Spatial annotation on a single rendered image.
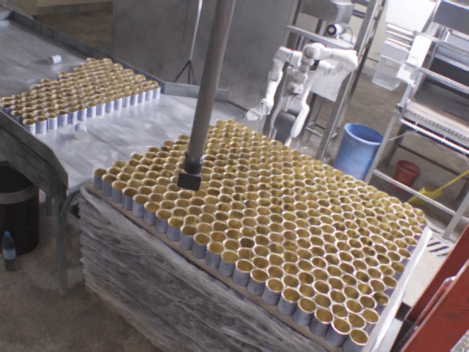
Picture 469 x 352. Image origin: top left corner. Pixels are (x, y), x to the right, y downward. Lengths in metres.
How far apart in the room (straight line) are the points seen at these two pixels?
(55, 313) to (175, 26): 3.42
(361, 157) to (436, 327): 3.21
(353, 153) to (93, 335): 3.15
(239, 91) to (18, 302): 3.02
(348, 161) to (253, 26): 1.74
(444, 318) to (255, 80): 3.41
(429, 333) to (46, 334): 2.13
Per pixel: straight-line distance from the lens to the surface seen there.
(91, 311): 2.90
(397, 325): 2.15
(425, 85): 5.41
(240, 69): 4.56
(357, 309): 1.66
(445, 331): 1.60
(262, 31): 4.37
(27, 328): 2.85
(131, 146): 2.41
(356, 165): 4.66
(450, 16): 4.16
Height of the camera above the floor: 2.29
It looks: 33 degrees down
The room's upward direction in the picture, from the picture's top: 14 degrees clockwise
